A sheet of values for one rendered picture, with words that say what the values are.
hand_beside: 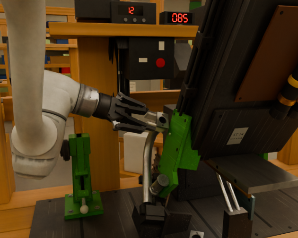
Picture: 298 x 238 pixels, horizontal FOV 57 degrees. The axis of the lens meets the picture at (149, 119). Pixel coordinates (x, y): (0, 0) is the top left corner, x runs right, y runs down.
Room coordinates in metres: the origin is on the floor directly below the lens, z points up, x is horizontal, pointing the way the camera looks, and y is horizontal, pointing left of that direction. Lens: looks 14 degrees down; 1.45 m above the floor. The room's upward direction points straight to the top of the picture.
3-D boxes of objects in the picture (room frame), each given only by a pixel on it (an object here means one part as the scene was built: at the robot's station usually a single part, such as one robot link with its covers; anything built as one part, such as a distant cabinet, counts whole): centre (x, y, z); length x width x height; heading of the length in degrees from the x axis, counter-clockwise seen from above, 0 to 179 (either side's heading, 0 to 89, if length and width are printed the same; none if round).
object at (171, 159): (0.81, -0.11, 1.17); 0.13 x 0.12 x 0.20; 106
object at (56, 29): (1.14, -0.09, 1.52); 0.90 x 0.25 x 0.04; 106
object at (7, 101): (1.24, -0.06, 1.23); 1.30 x 0.05 x 0.09; 106
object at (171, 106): (1.05, -0.22, 1.07); 0.30 x 0.18 x 0.34; 106
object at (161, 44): (1.06, 0.00, 1.42); 0.17 x 0.12 x 0.15; 106
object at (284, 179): (0.82, -0.26, 1.11); 0.39 x 0.16 x 0.03; 16
